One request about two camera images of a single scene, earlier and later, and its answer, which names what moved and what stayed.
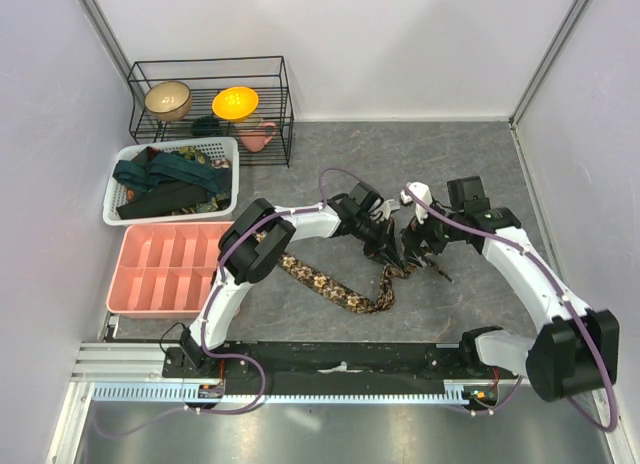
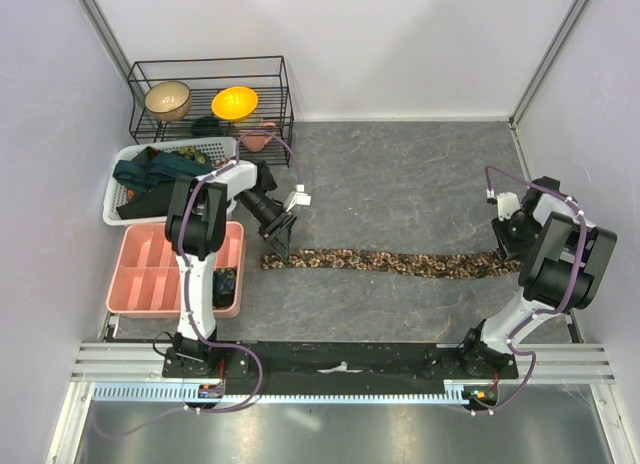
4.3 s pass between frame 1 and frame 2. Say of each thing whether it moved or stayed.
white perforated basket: stayed
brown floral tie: moved
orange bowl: stayed
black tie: stayed
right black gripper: moved
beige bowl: stayed
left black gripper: moved
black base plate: stayed
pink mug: stayed
